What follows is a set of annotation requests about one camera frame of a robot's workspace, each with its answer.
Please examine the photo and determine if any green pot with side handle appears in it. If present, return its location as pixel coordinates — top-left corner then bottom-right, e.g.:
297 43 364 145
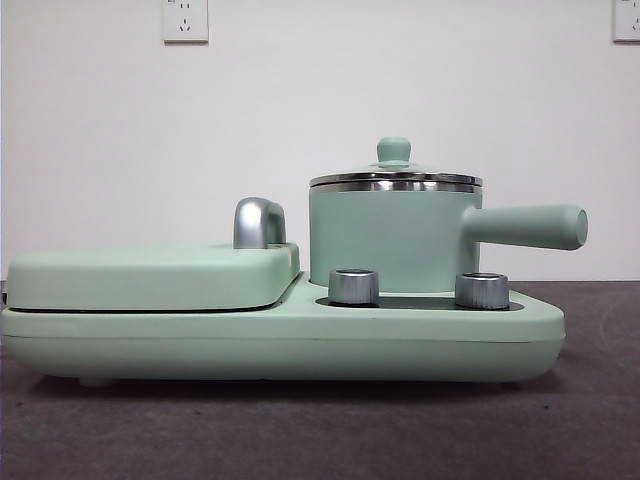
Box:
308 180 590 295

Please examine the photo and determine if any green breakfast machine base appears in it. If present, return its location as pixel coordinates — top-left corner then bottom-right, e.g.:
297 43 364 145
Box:
0 279 567 389

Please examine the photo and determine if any white wall socket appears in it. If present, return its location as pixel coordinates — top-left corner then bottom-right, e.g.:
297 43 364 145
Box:
163 0 210 44
613 0 640 43

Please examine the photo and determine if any glass pot lid green knob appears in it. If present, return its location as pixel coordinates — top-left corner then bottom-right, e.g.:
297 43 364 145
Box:
308 137 484 189

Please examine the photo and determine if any silver control knob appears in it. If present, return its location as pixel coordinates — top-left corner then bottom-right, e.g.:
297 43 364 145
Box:
328 268 380 305
454 272 511 308

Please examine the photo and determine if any silver griddle cover handle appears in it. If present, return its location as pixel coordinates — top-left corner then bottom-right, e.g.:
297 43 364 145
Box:
233 197 288 250

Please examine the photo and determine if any green griddle cover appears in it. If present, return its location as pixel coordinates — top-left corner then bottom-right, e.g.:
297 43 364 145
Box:
7 241 301 313

